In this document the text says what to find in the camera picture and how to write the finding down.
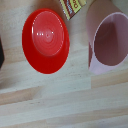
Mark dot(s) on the pink plastic cup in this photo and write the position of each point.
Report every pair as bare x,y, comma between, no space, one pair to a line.
110,40

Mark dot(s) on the red plastic bowl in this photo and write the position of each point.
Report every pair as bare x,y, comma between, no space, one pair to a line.
46,40

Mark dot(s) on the yellow red snack packet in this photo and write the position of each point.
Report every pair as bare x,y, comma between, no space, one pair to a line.
72,7

